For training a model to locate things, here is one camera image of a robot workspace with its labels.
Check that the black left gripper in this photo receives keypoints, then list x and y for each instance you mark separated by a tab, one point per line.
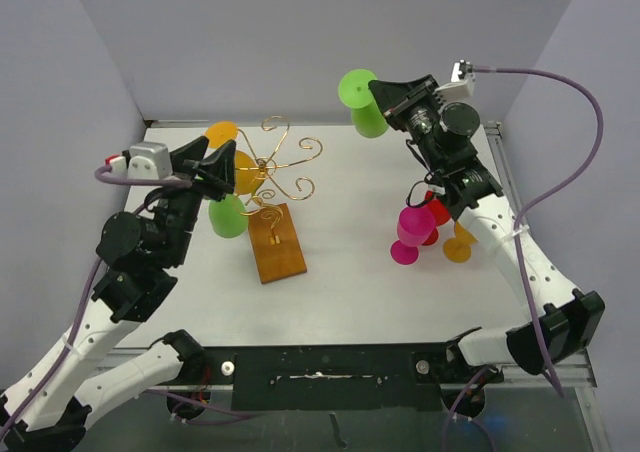
218	169

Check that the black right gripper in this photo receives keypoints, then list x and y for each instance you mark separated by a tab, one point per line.
394	99

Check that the green plastic wine glass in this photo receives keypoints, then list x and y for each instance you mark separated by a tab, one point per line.
354	93
227	217

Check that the orange plastic wine glass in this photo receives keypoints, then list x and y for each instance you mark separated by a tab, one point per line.
458	248
248	177

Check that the gold wire wine glass rack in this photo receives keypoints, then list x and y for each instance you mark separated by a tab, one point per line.
274	240

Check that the red plastic wine glass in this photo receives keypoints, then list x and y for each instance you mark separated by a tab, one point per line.
440	214

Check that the pink plastic wine glass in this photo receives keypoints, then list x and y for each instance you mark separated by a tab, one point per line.
414	227

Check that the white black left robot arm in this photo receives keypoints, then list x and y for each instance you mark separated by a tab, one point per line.
53	406

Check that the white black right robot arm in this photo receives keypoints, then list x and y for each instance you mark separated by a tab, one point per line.
474	198

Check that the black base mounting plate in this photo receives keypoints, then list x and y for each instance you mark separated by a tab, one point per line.
423	376

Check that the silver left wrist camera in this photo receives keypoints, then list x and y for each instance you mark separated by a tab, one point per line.
145	160

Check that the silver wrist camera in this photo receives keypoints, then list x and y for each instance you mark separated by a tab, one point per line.
461	85
145	160

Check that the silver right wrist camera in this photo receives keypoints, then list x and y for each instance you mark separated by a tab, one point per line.
461	85

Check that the aluminium frame rail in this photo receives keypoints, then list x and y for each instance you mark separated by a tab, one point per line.
520	212

